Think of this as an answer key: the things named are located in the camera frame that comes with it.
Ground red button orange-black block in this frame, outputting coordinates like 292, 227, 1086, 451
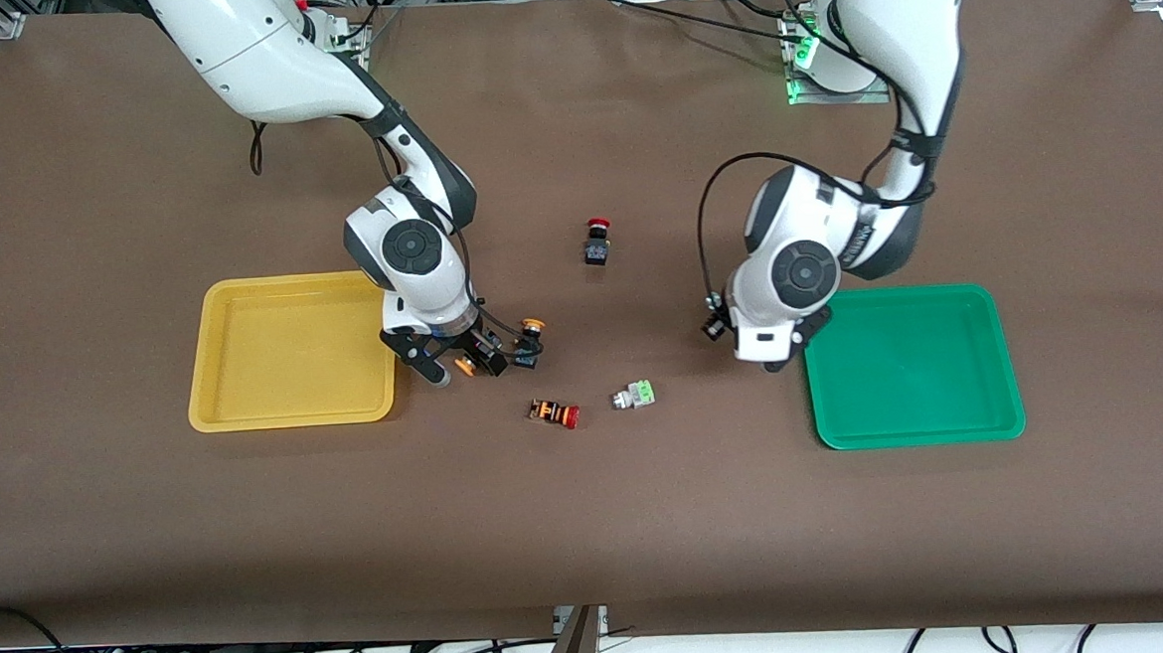
529, 397, 582, 431

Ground green plastic tray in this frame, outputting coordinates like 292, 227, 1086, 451
799, 280, 1029, 453

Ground yellow plastic tray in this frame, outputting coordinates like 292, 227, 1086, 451
181, 268, 401, 434

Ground red button blue block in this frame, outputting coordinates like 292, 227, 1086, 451
581, 218, 615, 267

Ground brown table mat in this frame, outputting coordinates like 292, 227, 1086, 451
0, 0, 1163, 653

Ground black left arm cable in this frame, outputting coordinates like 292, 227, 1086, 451
690, 144, 944, 306

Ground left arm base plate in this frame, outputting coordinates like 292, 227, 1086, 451
777, 2, 893, 110

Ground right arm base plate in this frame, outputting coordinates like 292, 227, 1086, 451
324, 14, 376, 61

